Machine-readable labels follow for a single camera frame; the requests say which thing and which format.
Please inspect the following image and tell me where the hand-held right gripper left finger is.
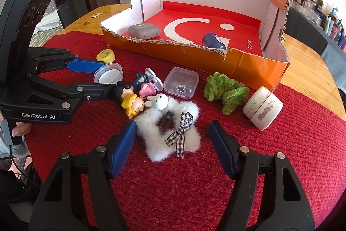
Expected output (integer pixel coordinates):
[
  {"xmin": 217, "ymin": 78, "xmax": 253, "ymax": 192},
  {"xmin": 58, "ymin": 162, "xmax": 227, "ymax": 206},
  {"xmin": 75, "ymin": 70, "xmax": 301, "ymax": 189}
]
[{"xmin": 28, "ymin": 120, "xmax": 138, "ymax": 231}]

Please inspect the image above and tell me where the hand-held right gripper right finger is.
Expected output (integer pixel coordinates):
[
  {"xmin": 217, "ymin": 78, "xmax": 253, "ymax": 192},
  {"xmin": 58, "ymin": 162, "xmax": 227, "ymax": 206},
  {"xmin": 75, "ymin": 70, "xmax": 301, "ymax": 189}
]
[{"xmin": 208, "ymin": 120, "xmax": 315, "ymax": 231}]

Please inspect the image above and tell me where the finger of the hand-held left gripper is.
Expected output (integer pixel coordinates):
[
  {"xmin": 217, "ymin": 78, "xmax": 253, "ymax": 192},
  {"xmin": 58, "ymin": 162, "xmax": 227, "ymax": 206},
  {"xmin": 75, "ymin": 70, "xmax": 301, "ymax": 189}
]
[
  {"xmin": 27, "ymin": 75, "xmax": 119, "ymax": 110},
  {"xmin": 28, "ymin": 48, "xmax": 105, "ymax": 78}
]

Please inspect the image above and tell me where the clear round plastic container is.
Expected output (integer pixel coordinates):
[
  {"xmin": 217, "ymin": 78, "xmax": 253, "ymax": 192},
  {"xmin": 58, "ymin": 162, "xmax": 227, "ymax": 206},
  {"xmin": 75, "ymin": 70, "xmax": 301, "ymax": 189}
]
[{"xmin": 93, "ymin": 63, "xmax": 124, "ymax": 84}]

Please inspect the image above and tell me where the yellow round case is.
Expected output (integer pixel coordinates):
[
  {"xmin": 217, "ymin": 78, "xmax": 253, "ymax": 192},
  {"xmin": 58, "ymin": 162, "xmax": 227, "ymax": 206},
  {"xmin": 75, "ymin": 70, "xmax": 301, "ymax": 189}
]
[{"xmin": 96, "ymin": 50, "xmax": 115, "ymax": 64}]

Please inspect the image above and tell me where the white fluffy star hair clip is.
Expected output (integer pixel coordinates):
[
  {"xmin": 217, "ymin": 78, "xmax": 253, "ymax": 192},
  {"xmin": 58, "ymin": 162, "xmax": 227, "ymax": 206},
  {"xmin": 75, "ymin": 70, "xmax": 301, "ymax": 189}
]
[{"xmin": 135, "ymin": 98, "xmax": 202, "ymax": 162}]

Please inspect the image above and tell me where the blue toy figurine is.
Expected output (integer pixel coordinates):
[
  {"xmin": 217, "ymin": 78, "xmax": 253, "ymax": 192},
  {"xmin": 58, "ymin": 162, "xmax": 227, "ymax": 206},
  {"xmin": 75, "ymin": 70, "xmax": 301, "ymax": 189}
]
[{"xmin": 134, "ymin": 68, "xmax": 157, "ymax": 88}]

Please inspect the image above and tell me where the pink toy figurine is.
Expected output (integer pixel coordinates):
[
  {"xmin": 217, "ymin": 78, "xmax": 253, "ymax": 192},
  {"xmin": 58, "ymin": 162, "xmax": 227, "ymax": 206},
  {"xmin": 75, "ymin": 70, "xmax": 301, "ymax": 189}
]
[{"xmin": 138, "ymin": 77, "xmax": 164, "ymax": 99}]

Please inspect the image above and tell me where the white rabbit toy figurine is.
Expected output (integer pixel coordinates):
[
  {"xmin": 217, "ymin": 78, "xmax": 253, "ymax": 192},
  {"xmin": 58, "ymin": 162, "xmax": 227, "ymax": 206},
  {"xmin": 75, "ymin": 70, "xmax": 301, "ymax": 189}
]
[{"xmin": 144, "ymin": 94, "xmax": 169, "ymax": 111}]

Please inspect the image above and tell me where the green fuzzy scrunchie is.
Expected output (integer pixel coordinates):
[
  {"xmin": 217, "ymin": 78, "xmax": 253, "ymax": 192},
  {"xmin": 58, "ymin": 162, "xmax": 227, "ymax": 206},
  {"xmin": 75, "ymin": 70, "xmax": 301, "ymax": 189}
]
[{"xmin": 203, "ymin": 72, "xmax": 250, "ymax": 116}]

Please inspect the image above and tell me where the clear square plastic box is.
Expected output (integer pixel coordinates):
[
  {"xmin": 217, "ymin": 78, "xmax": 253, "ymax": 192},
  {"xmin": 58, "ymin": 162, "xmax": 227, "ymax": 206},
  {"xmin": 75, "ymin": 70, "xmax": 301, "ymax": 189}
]
[{"xmin": 163, "ymin": 67, "xmax": 200, "ymax": 99}]

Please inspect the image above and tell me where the orange and white cardboard box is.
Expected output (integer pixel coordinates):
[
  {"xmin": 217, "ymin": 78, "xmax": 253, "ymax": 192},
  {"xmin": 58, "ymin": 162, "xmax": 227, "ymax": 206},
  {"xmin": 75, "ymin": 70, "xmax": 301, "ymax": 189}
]
[{"xmin": 100, "ymin": 0, "xmax": 291, "ymax": 91}]

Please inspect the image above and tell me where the person's left hand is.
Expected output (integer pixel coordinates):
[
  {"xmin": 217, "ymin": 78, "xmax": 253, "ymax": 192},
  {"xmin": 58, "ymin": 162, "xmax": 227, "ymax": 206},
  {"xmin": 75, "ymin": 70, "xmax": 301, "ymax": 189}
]
[{"xmin": 12, "ymin": 123, "xmax": 32, "ymax": 137}]

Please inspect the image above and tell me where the green cutting mat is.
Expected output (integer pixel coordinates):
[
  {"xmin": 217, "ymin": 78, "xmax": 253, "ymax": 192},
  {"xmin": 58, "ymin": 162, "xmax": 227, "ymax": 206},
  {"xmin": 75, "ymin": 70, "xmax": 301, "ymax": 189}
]
[{"xmin": 30, "ymin": 25, "xmax": 63, "ymax": 47}]

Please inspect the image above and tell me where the red knitted mat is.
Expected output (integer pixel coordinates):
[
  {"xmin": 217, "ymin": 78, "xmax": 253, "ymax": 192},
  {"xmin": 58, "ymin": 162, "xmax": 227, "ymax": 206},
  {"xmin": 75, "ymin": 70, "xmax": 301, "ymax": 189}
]
[{"xmin": 26, "ymin": 31, "xmax": 346, "ymax": 231}]

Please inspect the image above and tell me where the grey oval case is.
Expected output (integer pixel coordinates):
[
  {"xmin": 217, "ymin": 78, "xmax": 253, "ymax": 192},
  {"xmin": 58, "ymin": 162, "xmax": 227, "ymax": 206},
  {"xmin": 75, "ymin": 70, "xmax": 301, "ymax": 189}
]
[{"xmin": 128, "ymin": 23, "xmax": 162, "ymax": 40}]

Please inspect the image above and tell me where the dark blue bottle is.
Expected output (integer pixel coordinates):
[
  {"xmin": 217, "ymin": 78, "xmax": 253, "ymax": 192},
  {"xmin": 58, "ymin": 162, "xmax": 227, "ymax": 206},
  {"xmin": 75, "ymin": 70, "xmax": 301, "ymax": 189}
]
[{"xmin": 202, "ymin": 32, "xmax": 228, "ymax": 51}]

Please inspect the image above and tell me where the blue-grey cloth-covered sideboard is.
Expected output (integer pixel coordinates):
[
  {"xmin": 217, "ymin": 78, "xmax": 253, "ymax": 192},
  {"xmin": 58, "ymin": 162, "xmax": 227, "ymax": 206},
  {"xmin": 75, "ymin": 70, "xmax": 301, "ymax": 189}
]
[{"xmin": 320, "ymin": 31, "xmax": 346, "ymax": 91}]

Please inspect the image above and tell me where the row of bottles and jars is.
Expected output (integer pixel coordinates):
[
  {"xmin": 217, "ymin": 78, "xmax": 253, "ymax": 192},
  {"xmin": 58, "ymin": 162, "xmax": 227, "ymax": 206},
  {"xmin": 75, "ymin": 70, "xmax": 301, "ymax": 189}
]
[{"xmin": 305, "ymin": 0, "xmax": 346, "ymax": 47}]

